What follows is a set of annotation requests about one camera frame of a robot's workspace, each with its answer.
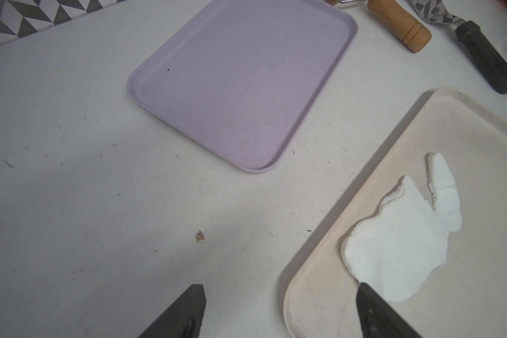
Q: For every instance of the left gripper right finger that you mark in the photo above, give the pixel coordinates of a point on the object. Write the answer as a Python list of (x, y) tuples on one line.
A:
[(377, 318)]

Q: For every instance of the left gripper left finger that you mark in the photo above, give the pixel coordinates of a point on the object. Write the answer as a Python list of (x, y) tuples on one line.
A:
[(183, 318)]

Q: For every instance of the white dough ball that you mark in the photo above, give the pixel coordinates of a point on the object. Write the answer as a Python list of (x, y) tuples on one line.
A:
[(397, 249)]

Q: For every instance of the beige plastic tray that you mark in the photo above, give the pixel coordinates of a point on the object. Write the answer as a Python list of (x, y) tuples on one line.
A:
[(465, 297)]

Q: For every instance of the wooden dough roller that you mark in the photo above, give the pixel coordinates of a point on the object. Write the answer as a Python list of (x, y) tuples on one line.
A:
[(392, 18)]

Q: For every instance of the purple plastic tray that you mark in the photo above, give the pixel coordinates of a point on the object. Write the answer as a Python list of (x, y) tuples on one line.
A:
[(241, 77)]

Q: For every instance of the black handled metal scraper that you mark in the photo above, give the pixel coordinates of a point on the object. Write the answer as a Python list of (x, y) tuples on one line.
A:
[(485, 57)]

